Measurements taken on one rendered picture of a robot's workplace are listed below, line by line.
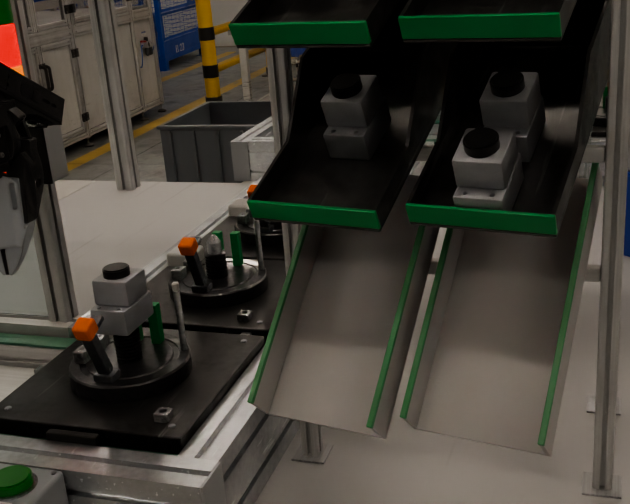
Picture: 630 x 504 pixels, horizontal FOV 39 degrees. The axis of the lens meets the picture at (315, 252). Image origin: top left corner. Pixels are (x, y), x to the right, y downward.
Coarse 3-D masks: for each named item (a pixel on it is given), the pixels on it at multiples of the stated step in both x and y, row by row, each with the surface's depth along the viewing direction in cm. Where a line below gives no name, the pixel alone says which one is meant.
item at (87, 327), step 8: (80, 320) 94; (88, 320) 93; (96, 320) 95; (72, 328) 93; (80, 328) 93; (88, 328) 93; (96, 328) 94; (80, 336) 93; (88, 336) 93; (96, 336) 95; (88, 344) 94; (96, 344) 95; (88, 352) 95; (96, 352) 95; (104, 352) 96; (96, 360) 96; (104, 360) 96; (96, 368) 97; (104, 368) 97; (112, 368) 98
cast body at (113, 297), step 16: (112, 272) 98; (128, 272) 99; (144, 272) 101; (96, 288) 98; (112, 288) 98; (128, 288) 98; (144, 288) 101; (112, 304) 99; (128, 304) 98; (144, 304) 101; (112, 320) 98; (128, 320) 98; (144, 320) 101
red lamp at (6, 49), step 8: (8, 24) 106; (0, 32) 105; (8, 32) 106; (0, 40) 105; (8, 40) 106; (16, 40) 107; (0, 48) 105; (8, 48) 106; (16, 48) 107; (0, 56) 106; (8, 56) 106; (16, 56) 107; (8, 64) 106; (16, 64) 107
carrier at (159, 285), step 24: (216, 240) 123; (240, 240) 128; (168, 264) 136; (216, 264) 123; (240, 264) 128; (264, 264) 134; (168, 288) 128; (192, 288) 120; (216, 288) 121; (240, 288) 120; (264, 288) 124; (168, 312) 120; (192, 312) 119; (216, 312) 118; (264, 312) 117; (264, 336) 112
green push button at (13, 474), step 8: (0, 472) 86; (8, 472) 86; (16, 472) 85; (24, 472) 85; (0, 480) 84; (8, 480) 84; (16, 480) 84; (24, 480) 84; (32, 480) 85; (0, 488) 83; (8, 488) 83; (16, 488) 84; (24, 488) 84; (0, 496) 83; (8, 496) 83
